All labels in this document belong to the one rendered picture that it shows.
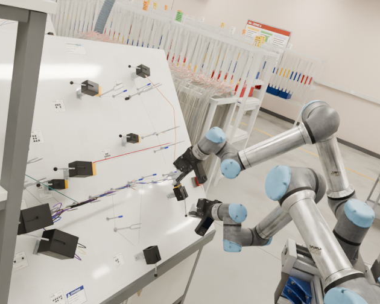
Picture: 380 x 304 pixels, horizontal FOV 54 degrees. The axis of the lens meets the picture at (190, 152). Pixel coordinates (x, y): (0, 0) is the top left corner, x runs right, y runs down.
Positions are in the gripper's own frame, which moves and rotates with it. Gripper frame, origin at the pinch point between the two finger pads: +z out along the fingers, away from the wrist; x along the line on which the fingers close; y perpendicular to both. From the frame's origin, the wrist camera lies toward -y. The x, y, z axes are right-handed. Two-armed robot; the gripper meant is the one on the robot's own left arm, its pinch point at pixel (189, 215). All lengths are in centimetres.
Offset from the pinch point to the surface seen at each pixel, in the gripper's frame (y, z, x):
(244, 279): -16, 92, -133
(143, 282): -33.7, -3.8, 15.9
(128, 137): 20.6, -5.0, 43.5
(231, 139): 138, 183, -153
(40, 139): 4, -11, 76
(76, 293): -42, -15, 47
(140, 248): -21.0, -3.5, 22.1
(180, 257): -19.2, 4.6, -4.1
